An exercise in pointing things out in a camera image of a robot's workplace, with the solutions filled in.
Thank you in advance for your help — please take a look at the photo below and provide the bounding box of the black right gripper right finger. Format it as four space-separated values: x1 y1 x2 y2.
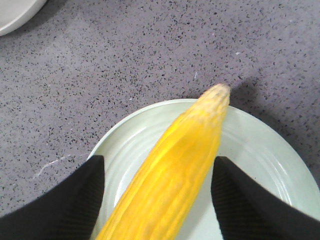
211 156 320 240

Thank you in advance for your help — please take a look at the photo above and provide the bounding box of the cream plate on side counter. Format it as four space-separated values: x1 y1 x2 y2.
0 0 47 37

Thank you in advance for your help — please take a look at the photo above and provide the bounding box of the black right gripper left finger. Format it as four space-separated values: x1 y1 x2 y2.
0 155 105 240

